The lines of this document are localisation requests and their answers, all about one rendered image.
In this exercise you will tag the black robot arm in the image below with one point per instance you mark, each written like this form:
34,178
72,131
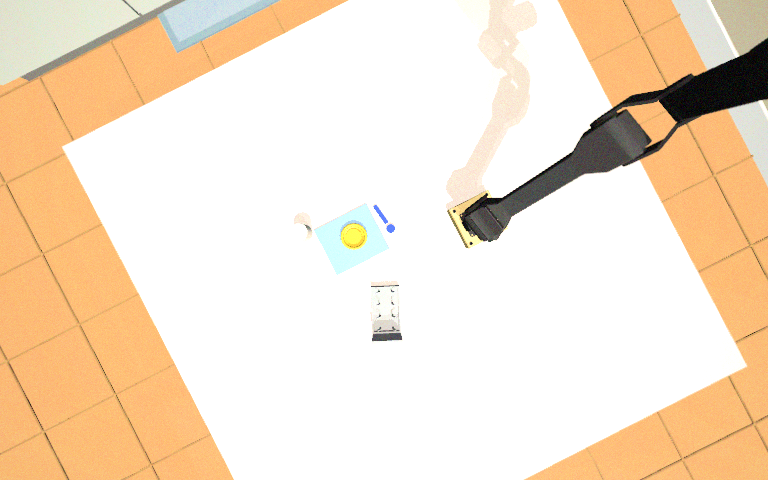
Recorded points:
616,139

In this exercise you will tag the white dish rack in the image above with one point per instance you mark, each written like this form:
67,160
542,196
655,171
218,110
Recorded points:
386,316

